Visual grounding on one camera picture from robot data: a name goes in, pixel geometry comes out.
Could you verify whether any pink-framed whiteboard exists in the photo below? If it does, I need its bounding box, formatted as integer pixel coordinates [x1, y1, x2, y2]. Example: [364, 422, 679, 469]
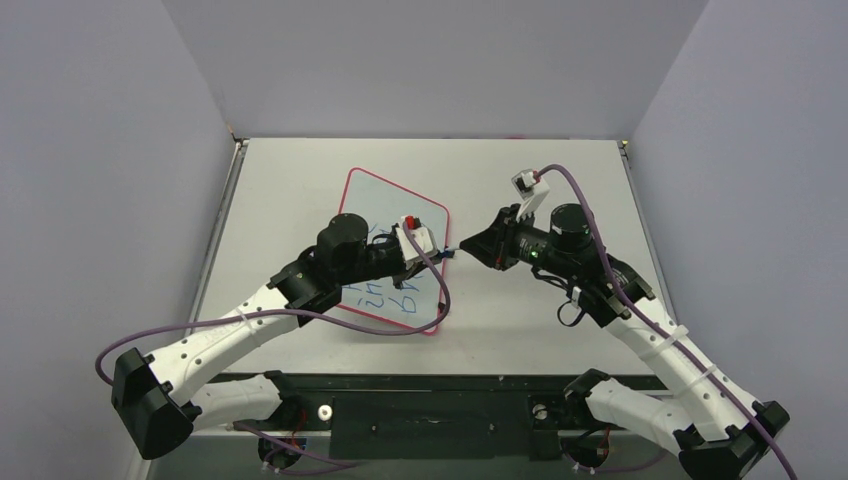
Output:
[339, 168, 450, 328]

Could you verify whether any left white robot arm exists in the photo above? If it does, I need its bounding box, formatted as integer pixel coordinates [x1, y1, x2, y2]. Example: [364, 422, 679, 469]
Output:
[95, 213, 445, 460]

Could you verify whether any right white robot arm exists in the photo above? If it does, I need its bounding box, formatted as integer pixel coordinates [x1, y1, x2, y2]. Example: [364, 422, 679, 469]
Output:
[460, 204, 789, 479]

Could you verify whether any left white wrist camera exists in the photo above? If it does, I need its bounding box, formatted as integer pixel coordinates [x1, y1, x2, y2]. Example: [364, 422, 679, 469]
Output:
[393, 216, 439, 269]

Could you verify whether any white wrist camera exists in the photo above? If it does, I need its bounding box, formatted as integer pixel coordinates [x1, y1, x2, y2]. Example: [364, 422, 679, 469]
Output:
[393, 216, 439, 269]
[511, 169, 550, 221]

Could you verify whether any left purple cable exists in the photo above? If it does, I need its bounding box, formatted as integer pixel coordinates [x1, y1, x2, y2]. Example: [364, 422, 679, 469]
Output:
[94, 228, 453, 476]

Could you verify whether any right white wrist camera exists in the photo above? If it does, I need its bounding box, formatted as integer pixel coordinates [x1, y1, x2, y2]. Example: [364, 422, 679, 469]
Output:
[511, 169, 550, 221]

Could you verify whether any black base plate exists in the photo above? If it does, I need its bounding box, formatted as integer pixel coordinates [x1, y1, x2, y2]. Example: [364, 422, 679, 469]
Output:
[165, 370, 664, 462]

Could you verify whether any aluminium frame rail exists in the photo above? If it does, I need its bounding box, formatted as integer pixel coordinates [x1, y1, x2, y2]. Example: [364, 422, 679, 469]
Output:
[135, 139, 250, 480]

